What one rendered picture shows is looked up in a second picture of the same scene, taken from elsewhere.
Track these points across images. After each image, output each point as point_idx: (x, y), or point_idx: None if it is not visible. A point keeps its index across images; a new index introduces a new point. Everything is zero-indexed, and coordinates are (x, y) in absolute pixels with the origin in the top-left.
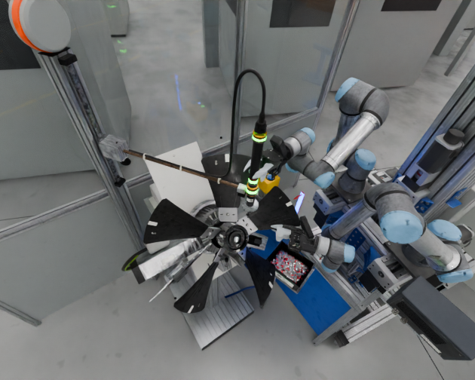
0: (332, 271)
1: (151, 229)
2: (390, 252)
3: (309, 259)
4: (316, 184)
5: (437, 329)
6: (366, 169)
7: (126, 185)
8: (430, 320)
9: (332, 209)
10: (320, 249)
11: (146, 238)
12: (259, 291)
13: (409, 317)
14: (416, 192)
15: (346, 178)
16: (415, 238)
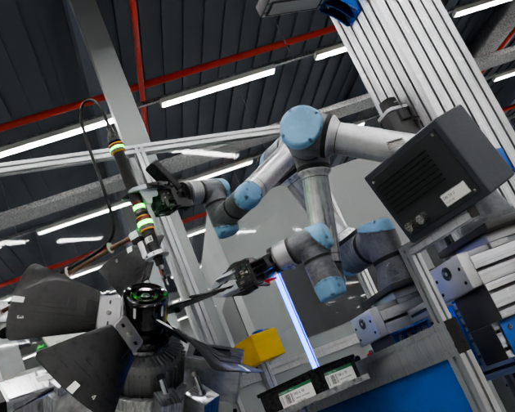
0: (331, 287)
1: (15, 310)
2: (450, 251)
3: (366, 385)
4: (240, 204)
5: (404, 150)
6: (378, 230)
7: None
8: (393, 153)
9: (385, 319)
10: (275, 250)
11: (10, 328)
12: (208, 355)
13: (412, 201)
14: None
15: (377, 271)
16: (315, 119)
